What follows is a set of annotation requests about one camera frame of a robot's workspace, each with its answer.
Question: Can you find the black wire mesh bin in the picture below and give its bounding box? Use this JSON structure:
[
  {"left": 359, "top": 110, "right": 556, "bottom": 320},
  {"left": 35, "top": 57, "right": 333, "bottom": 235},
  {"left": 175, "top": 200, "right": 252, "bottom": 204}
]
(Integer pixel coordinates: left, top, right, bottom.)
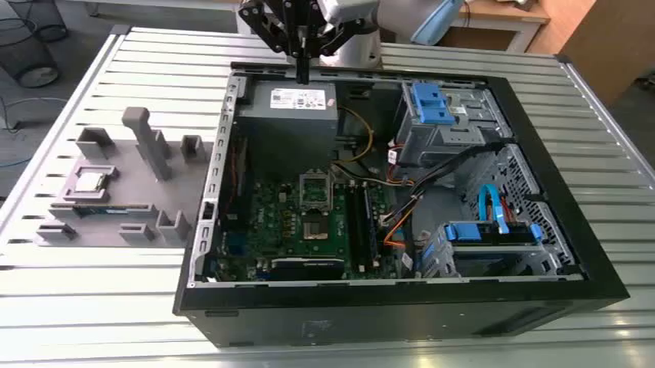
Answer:
[
  {"left": 0, "top": 17, "right": 61, "bottom": 90},
  {"left": 20, "top": 0, "right": 71, "bottom": 44}
]

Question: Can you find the green Dell motherboard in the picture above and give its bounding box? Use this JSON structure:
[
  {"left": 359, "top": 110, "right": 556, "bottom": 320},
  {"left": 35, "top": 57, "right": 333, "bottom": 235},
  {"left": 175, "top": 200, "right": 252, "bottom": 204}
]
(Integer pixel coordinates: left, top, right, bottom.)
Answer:
[{"left": 213, "top": 170, "right": 407, "bottom": 281}]

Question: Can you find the black graphics card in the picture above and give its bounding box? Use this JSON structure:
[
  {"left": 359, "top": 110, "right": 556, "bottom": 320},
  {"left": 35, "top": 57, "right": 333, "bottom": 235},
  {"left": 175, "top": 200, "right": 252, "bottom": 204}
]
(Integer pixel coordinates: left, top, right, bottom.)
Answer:
[{"left": 269, "top": 255, "right": 345, "bottom": 281}]

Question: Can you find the blue flat data cable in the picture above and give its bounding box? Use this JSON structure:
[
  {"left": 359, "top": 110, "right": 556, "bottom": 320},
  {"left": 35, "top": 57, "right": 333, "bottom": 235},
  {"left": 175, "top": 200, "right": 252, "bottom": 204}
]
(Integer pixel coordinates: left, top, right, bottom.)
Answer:
[{"left": 477, "top": 183, "right": 512, "bottom": 235}]

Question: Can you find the blue drive bay latch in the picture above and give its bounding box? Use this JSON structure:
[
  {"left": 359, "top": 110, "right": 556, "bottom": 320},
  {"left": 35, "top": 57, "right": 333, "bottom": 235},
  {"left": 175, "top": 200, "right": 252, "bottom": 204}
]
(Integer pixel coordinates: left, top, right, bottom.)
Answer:
[{"left": 409, "top": 82, "right": 457, "bottom": 126}]

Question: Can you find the wooden desk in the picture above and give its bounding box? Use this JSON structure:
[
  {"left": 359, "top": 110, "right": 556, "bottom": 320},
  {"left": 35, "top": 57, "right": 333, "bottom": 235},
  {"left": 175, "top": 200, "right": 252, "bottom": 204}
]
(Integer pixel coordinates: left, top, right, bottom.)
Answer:
[{"left": 439, "top": 0, "right": 552, "bottom": 54}]

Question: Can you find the grey power supply unit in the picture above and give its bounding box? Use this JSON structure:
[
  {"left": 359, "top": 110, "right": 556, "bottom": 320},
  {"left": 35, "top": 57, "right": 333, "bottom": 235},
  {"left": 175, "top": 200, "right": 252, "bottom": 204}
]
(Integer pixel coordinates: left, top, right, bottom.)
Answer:
[{"left": 232, "top": 80, "right": 343, "bottom": 178}]

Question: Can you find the black RAM slot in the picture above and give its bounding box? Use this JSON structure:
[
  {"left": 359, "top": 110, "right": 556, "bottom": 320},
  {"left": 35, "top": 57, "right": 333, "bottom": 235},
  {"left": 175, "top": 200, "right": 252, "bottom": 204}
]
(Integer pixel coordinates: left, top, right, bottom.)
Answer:
[
  {"left": 348, "top": 182, "right": 367, "bottom": 271},
  {"left": 343, "top": 182, "right": 361, "bottom": 271},
  {"left": 356, "top": 182, "right": 373, "bottom": 271}
]

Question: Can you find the silver CPU chip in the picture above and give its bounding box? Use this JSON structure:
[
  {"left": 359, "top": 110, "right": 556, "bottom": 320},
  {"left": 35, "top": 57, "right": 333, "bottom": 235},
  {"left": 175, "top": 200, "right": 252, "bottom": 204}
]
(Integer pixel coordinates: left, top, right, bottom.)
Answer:
[{"left": 72, "top": 171, "right": 109, "bottom": 193}]

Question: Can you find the metal disk bay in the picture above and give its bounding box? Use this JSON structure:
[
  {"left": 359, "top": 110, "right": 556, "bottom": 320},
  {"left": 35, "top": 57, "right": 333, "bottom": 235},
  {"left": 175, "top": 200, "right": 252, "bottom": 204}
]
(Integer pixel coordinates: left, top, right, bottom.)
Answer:
[{"left": 415, "top": 221, "right": 583, "bottom": 280}]

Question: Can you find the red orange yellow wire bundle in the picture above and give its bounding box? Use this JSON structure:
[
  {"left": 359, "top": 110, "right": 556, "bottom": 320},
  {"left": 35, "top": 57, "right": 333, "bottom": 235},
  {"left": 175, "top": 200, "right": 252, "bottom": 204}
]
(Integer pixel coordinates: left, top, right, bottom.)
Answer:
[{"left": 384, "top": 168, "right": 416, "bottom": 189}]

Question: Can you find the metal socket cover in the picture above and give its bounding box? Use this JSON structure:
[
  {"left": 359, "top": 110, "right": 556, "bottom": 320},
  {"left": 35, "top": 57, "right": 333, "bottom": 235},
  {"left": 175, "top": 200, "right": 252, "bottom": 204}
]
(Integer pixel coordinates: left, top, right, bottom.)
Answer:
[{"left": 296, "top": 169, "right": 337, "bottom": 212}]

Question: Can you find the white black green wire bundle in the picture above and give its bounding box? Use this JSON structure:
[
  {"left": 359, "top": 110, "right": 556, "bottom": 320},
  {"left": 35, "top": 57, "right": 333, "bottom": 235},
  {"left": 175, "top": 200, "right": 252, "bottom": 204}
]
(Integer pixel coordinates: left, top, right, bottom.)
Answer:
[{"left": 331, "top": 161, "right": 411, "bottom": 187}]

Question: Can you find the green RAM stick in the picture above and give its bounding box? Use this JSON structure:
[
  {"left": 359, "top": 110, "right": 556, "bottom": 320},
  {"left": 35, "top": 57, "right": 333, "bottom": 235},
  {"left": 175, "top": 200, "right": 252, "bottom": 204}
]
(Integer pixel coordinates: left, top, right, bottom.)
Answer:
[{"left": 51, "top": 202, "right": 152, "bottom": 216}]

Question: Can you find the hard disk in blue carrier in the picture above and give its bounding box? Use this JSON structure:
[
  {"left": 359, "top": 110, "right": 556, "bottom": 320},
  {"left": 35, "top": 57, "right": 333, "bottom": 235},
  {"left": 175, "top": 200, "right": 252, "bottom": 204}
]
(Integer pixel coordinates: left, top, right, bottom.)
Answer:
[{"left": 441, "top": 222, "right": 544, "bottom": 247}]

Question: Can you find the black PC case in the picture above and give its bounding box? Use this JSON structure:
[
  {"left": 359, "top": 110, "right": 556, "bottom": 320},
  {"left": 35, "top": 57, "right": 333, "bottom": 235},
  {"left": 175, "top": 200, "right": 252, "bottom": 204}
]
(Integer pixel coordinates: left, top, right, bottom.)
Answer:
[{"left": 171, "top": 61, "right": 631, "bottom": 348}]

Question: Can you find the grey parts rack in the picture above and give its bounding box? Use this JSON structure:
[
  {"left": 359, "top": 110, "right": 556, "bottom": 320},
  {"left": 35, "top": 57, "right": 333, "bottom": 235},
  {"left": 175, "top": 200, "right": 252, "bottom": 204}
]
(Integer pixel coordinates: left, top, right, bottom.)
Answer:
[{"left": 33, "top": 106, "right": 216, "bottom": 248}]

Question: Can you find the CPU socket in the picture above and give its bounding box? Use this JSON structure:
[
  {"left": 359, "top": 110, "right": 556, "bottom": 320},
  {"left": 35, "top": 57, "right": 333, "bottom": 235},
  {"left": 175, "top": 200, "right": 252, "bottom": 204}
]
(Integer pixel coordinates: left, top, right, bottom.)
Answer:
[{"left": 300, "top": 212, "right": 335, "bottom": 242}]

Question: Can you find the wooden cabinet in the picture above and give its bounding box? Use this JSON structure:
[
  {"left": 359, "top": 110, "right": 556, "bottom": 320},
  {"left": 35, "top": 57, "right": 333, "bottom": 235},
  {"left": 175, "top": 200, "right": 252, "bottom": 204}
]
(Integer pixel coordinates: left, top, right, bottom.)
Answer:
[{"left": 556, "top": 0, "right": 655, "bottom": 108}]

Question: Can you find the metal optical drive cage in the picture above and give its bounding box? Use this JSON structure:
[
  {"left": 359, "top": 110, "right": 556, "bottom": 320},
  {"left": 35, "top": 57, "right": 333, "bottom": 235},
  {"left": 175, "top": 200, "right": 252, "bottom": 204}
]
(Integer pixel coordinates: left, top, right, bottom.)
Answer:
[{"left": 393, "top": 79, "right": 513, "bottom": 169}]

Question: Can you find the black sleeved cable bundle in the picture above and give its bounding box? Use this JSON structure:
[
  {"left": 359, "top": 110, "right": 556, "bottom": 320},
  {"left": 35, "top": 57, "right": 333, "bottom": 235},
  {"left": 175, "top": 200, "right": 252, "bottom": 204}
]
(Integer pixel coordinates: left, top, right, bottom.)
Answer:
[{"left": 380, "top": 140, "right": 519, "bottom": 227}]

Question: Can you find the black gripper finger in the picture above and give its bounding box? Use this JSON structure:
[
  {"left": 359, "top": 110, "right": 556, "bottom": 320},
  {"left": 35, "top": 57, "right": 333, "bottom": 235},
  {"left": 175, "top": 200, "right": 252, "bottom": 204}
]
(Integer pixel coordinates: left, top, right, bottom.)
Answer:
[
  {"left": 303, "top": 18, "right": 368, "bottom": 85},
  {"left": 236, "top": 2, "right": 305, "bottom": 85}
]

